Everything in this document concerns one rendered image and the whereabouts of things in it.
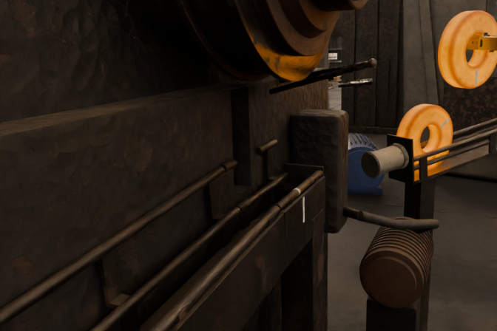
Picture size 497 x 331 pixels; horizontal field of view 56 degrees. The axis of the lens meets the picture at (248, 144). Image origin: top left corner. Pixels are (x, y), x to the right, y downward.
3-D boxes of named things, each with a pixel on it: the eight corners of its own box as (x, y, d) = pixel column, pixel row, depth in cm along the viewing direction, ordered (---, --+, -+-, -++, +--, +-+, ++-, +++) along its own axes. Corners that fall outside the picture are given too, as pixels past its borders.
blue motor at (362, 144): (333, 202, 277) (333, 145, 269) (328, 175, 332) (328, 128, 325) (387, 202, 273) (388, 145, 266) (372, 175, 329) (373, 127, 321)
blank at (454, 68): (436, 17, 92) (451, 16, 89) (487, 6, 99) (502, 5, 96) (437, 94, 97) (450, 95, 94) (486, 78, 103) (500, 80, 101)
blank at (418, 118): (411, 181, 112) (422, 185, 109) (385, 134, 106) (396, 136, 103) (450, 138, 116) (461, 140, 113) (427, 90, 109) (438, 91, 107)
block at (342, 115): (287, 228, 96) (285, 113, 91) (300, 216, 103) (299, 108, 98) (338, 236, 91) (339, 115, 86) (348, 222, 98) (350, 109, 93)
